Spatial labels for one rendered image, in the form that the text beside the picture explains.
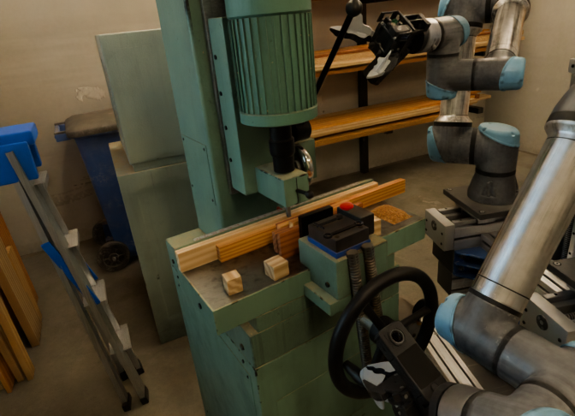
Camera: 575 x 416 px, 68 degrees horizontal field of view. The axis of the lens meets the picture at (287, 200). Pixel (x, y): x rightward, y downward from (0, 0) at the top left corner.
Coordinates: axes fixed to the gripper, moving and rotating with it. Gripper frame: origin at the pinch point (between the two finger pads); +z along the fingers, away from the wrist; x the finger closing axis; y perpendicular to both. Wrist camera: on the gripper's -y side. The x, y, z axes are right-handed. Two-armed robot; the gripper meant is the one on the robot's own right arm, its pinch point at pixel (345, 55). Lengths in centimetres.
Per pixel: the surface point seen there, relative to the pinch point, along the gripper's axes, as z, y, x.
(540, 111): -337, -155, -43
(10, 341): 93, -159, -21
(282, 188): 16.1, -23.8, 14.2
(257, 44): 18.9, 0.9, -5.3
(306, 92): 10.4, -4.9, 3.6
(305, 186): 10.4, -24.1, 15.2
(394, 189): -22.9, -35.7, 19.7
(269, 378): 32, -45, 48
